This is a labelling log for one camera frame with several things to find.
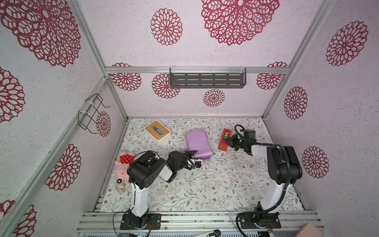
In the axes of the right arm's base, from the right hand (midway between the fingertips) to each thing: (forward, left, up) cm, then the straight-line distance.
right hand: (223, 136), depth 98 cm
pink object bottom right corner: (-50, -36, -8) cm, 63 cm away
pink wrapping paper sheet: (+1, +18, -5) cm, 18 cm away
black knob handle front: (-53, +8, -6) cm, 54 cm away
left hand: (-11, +19, -4) cm, 22 cm away
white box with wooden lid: (+1, +48, -1) cm, 48 cm away
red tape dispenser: (-4, 0, -4) cm, 6 cm away
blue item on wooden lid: (+6, +45, -3) cm, 45 cm away
